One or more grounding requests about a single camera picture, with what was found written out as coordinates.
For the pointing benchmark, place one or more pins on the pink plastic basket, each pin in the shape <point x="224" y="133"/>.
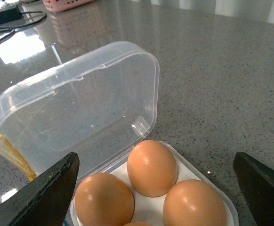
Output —
<point x="64" y="5"/>

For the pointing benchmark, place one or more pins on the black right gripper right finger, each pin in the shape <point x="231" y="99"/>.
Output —
<point x="256" y="182"/>

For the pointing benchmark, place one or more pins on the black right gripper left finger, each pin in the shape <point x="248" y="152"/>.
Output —
<point x="45" y="200"/>

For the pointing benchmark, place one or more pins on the black power adapter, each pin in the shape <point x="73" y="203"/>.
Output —
<point x="10" y="14"/>

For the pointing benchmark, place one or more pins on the brown egg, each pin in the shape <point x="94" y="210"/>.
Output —
<point x="193" y="203"/>
<point x="103" y="199"/>
<point x="137" y="223"/>
<point x="152" y="168"/>

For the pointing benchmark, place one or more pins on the clear plastic egg box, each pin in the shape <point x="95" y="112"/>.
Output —
<point x="99" y="105"/>

